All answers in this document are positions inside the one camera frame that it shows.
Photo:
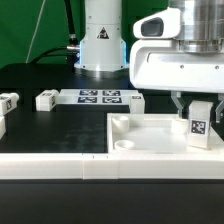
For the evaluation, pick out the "white obstacle fence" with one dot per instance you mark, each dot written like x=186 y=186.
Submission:
x=111 y=166

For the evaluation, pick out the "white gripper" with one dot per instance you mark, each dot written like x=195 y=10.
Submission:
x=180 y=49

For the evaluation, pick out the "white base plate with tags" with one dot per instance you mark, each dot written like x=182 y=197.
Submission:
x=96 y=97

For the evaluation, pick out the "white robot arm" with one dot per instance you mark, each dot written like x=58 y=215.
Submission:
x=102 y=50

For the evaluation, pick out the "white square table top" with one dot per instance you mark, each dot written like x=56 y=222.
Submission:
x=154 y=134

